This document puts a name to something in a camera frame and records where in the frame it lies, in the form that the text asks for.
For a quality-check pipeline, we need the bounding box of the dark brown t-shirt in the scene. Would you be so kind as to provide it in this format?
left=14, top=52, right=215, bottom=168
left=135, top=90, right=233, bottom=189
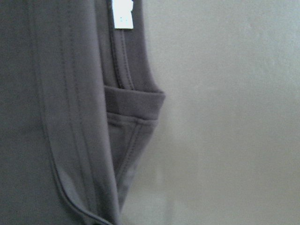
left=0, top=0, right=165, bottom=225

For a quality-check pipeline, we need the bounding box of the brown paper table cover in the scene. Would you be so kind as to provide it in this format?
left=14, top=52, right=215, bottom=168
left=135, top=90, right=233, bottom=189
left=122, top=0, right=300, bottom=225

